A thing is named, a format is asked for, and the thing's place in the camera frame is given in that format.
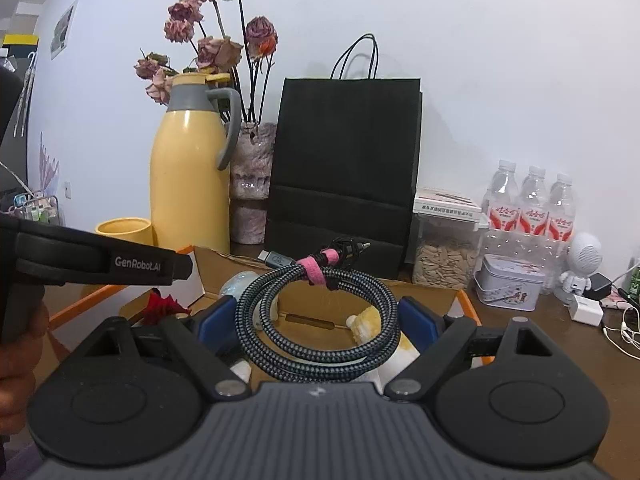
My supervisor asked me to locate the clear vase with pink filling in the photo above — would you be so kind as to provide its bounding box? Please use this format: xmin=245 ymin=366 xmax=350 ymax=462
xmin=225 ymin=121 xmax=278 ymax=246

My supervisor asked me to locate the white cable tangle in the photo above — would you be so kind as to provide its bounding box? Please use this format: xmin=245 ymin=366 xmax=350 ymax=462
xmin=600 ymin=305 xmax=640 ymax=358

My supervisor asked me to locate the dried pink rose bouquet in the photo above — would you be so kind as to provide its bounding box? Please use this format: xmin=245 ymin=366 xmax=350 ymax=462
xmin=134 ymin=0 xmax=280 ymax=126

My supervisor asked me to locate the dark green box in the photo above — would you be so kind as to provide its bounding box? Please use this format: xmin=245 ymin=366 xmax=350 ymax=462
xmin=625 ymin=256 xmax=640 ymax=308

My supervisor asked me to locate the yellow thermos jug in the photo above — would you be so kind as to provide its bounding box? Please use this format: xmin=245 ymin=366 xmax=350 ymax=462
xmin=150 ymin=72 xmax=242 ymax=256

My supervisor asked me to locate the white printed tin box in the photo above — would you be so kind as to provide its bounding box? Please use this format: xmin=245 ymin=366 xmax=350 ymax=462
xmin=474 ymin=254 xmax=546 ymax=309

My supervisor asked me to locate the wire rack with bottles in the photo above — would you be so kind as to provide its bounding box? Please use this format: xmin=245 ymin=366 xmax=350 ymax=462
xmin=0 ymin=190 xmax=66 ymax=228

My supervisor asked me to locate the red cardboard box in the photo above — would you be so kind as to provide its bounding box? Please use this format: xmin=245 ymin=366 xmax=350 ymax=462
xmin=47 ymin=245 xmax=496 ymax=396

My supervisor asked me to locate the yellow mug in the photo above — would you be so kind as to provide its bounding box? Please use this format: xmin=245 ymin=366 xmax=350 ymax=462
xmin=95 ymin=217 xmax=153 ymax=247

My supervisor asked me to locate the clear water bottle red label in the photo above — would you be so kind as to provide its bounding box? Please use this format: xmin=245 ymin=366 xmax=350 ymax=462
xmin=481 ymin=160 xmax=522 ymax=261
xmin=517 ymin=165 xmax=550 ymax=261
xmin=546 ymin=173 xmax=579 ymax=271

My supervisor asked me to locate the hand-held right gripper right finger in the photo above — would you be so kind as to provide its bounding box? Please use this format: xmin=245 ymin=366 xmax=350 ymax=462
xmin=386 ymin=295 xmax=559 ymax=403

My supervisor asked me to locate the white charger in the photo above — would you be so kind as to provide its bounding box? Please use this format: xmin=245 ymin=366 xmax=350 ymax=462
xmin=569 ymin=294 xmax=605 ymax=328

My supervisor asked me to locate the white robot figure speaker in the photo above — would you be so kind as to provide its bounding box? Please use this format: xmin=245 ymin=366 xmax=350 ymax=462
xmin=559 ymin=232 xmax=603 ymax=297

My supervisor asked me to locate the black paper bag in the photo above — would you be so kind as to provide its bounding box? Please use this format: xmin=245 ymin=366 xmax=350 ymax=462
xmin=264 ymin=33 xmax=423 ymax=281

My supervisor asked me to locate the clear seed container white lid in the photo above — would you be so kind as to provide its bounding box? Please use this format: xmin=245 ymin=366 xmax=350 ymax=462
xmin=412 ymin=187 xmax=488 ymax=291

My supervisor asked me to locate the braided cable with pink strap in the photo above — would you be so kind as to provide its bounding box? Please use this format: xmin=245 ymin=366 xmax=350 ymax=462
xmin=234 ymin=237 xmax=402 ymax=385

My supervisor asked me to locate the glittery green packet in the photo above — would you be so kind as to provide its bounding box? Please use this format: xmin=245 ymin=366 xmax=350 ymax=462
xmin=220 ymin=271 xmax=261 ymax=302

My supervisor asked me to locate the person's left hand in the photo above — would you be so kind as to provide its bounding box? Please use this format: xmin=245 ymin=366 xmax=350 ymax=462
xmin=0 ymin=304 xmax=52 ymax=434

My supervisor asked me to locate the red fabric item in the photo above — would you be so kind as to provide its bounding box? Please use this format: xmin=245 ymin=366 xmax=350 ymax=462
xmin=141 ymin=292 xmax=190 ymax=328

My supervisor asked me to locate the yellow and white plush dog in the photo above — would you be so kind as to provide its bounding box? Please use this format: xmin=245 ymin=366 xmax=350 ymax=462
xmin=345 ymin=307 xmax=422 ymax=386

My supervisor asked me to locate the wall poster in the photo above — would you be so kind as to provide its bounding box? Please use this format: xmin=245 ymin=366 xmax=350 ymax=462
xmin=50 ymin=0 xmax=80 ymax=61

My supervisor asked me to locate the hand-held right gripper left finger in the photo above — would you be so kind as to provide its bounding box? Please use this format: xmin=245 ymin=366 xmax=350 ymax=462
xmin=82 ymin=294 xmax=251 ymax=403

